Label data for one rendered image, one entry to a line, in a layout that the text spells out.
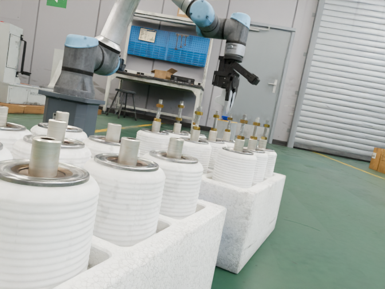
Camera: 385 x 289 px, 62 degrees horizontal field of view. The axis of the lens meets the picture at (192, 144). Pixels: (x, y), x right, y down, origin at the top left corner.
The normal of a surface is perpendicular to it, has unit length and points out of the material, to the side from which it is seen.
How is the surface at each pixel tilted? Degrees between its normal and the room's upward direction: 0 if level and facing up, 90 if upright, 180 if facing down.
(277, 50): 90
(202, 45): 90
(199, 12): 90
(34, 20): 90
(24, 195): 57
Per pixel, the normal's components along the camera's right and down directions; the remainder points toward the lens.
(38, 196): 0.42, -0.39
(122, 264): 0.18, -0.98
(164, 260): 0.89, 0.21
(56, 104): -0.09, 0.09
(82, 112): 0.62, 0.20
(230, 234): -0.44, 0.01
